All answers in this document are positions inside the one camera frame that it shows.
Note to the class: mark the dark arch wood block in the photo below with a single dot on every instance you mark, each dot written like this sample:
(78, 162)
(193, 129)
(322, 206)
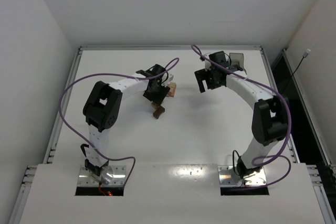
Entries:
(158, 111)

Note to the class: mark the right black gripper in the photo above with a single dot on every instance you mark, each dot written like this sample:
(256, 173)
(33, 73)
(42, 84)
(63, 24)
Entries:
(203, 77)

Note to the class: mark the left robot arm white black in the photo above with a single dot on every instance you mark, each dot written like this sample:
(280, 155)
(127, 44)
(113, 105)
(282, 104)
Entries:
(102, 109)

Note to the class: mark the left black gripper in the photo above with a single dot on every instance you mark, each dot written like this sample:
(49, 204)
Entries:
(153, 95)

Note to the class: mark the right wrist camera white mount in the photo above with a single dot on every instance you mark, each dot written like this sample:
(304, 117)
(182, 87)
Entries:
(207, 63)

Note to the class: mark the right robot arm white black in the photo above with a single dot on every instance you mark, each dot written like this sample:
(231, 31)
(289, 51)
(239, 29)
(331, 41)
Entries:
(271, 121)

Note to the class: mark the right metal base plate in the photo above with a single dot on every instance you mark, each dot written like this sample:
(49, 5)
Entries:
(229, 179)

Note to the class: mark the smoky transparent plastic bin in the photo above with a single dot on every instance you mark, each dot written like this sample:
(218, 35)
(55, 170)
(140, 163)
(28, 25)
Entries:
(237, 59)

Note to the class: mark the black wall cable white plug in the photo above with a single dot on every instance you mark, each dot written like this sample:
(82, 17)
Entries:
(304, 56)

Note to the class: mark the plain light wood plank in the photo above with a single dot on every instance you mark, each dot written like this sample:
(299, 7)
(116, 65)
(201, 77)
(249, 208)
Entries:
(173, 91)

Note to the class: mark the printed light wood plank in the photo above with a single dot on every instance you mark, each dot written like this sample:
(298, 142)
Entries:
(170, 94)

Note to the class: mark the metal base plate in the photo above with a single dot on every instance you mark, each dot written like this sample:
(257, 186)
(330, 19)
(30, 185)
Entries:
(229, 179)
(112, 176)

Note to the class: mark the light wood rectangular block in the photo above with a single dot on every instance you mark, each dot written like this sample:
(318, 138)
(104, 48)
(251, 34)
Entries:
(154, 105)

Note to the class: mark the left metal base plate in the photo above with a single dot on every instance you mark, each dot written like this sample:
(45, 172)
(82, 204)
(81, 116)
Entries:
(112, 176)

